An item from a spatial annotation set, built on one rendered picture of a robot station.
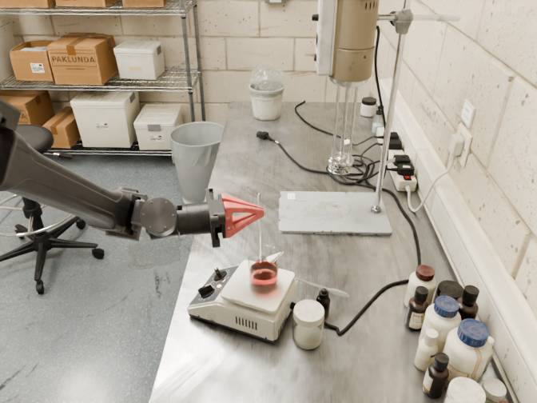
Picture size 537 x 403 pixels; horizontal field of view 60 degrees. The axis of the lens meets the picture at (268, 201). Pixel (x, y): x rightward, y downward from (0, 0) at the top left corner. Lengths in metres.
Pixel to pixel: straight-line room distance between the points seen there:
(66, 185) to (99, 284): 1.70
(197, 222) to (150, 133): 2.27
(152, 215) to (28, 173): 0.24
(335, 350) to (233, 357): 0.20
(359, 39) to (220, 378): 0.74
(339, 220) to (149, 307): 1.12
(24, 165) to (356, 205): 0.97
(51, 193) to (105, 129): 2.57
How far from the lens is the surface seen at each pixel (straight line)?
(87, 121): 3.18
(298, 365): 0.92
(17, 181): 0.54
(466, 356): 0.87
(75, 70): 3.06
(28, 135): 2.25
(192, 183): 2.58
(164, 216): 0.73
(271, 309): 0.89
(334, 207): 1.31
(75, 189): 0.64
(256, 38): 3.19
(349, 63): 1.07
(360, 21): 1.06
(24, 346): 2.15
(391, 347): 0.98
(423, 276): 0.99
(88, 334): 2.09
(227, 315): 0.94
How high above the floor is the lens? 1.48
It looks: 33 degrees down
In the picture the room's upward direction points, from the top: straight up
